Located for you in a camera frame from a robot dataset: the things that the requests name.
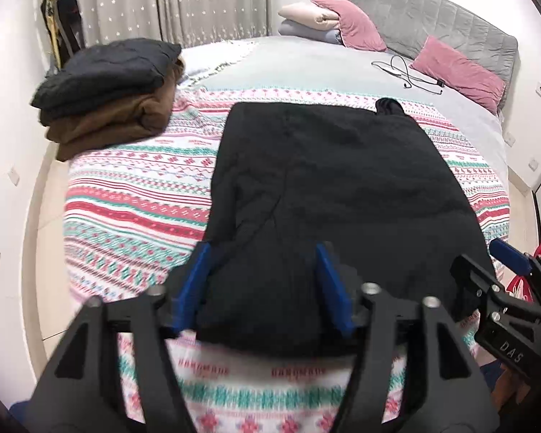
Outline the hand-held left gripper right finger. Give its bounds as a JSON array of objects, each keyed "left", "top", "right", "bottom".
[{"left": 315, "top": 241, "right": 499, "bottom": 433}]

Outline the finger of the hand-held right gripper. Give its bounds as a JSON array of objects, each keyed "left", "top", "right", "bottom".
[
  {"left": 489, "top": 237, "right": 541, "bottom": 308},
  {"left": 450, "top": 254, "right": 541, "bottom": 322}
]

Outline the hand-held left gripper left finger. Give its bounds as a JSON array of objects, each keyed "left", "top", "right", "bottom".
[{"left": 29, "top": 241, "right": 213, "bottom": 433}]

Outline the black fleece garment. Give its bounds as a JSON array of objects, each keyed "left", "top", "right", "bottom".
[{"left": 195, "top": 98, "right": 499, "bottom": 357}]

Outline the black quilted coat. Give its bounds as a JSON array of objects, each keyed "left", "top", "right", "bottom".
[{"left": 31, "top": 40, "right": 182, "bottom": 110}]

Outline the person's blue trouser leg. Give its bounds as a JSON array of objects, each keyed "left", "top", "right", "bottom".
[{"left": 480, "top": 356, "right": 502, "bottom": 391}]

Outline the patterned knit-print blanket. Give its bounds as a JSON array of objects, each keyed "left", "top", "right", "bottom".
[{"left": 63, "top": 86, "right": 510, "bottom": 433}]

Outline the brown folded garment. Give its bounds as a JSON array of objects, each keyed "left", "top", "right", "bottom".
[{"left": 45, "top": 56, "right": 188, "bottom": 162}]

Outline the pink velvet pillow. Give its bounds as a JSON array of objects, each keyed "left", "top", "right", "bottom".
[
  {"left": 310, "top": 0, "right": 387, "bottom": 53},
  {"left": 409, "top": 35, "right": 507, "bottom": 116}
]

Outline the grey bed sheet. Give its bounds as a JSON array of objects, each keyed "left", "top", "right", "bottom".
[{"left": 180, "top": 36, "right": 508, "bottom": 145}]

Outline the white fringed blanket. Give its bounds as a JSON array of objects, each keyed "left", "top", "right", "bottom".
[{"left": 178, "top": 38, "right": 259, "bottom": 86}]

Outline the grey padded headboard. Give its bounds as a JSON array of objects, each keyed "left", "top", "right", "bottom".
[{"left": 329, "top": 0, "right": 519, "bottom": 109}]

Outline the blue-grey folded quilt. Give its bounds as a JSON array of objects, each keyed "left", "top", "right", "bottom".
[{"left": 278, "top": 19, "right": 344, "bottom": 46}]

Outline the beige folded quilt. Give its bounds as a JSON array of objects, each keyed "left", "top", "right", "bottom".
[{"left": 278, "top": 2, "right": 341, "bottom": 26}]

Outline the grey star curtain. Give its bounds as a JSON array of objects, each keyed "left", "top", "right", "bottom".
[
  {"left": 67, "top": 0, "right": 159, "bottom": 50},
  {"left": 154, "top": 0, "right": 272, "bottom": 48}
]

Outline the black hanging bag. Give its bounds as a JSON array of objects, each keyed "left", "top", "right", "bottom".
[{"left": 40, "top": 0, "right": 84, "bottom": 70}]

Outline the black cable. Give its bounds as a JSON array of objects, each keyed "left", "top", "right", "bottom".
[{"left": 372, "top": 54, "right": 447, "bottom": 96}]

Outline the yellow hanging strap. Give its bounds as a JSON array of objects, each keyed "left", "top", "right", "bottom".
[{"left": 40, "top": 0, "right": 61, "bottom": 70}]

